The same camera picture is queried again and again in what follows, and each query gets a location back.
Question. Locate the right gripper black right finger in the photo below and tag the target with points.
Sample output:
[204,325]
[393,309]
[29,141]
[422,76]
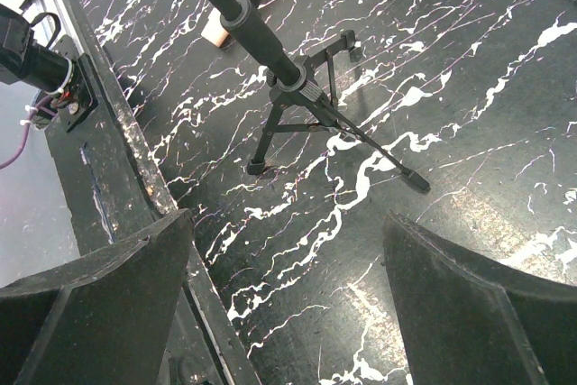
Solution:
[467,319]

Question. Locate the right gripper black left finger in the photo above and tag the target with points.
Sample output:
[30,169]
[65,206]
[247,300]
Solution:
[103,318]

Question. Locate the black tripod clip stand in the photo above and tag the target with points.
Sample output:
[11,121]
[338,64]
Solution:
[302,90]

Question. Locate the black front mounting base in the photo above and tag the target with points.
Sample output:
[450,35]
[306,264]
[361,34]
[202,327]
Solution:
[112,190]

